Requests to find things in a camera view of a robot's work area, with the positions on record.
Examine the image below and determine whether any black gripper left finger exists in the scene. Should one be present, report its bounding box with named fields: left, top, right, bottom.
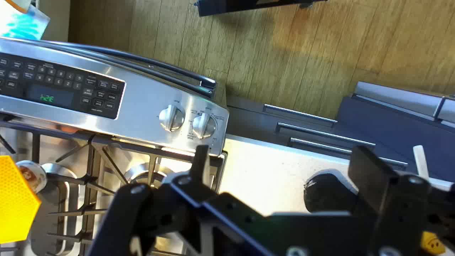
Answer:
left=87, top=144, right=225, bottom=256

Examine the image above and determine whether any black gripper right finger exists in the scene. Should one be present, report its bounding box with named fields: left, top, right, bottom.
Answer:
left=303, top=147, right=431, bottom=224

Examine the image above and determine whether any right stove knob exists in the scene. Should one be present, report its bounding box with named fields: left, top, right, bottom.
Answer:
left=192, top=113, right=216, bottom=140

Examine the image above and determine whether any stove knob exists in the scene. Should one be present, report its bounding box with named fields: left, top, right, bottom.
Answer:
left=159, top=106, right=185, bottom=133
left=192, top=113, right=216, bottom=140

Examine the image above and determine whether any left stove knob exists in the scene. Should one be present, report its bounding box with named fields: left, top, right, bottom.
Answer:
left=159, top=106, right=185, bottom=133

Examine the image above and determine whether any stainless steel gas stove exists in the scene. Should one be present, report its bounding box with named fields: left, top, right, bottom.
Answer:
left=0, top=39, right=229, bottom=256

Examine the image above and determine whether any grey drawer cabinet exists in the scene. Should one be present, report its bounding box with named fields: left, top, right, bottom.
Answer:
left=227, top=82, right=455, bottom=183

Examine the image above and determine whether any small metal pot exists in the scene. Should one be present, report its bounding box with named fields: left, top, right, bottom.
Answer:
left=17, top=161, right=47, bottom=193

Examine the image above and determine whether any yellow honeycomb object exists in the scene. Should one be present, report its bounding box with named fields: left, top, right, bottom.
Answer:
left=0, top=156, right=41, bottom=245

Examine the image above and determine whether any blue white cloth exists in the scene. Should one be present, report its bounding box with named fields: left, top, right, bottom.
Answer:
left=0, top=0, right=50, bottom=40

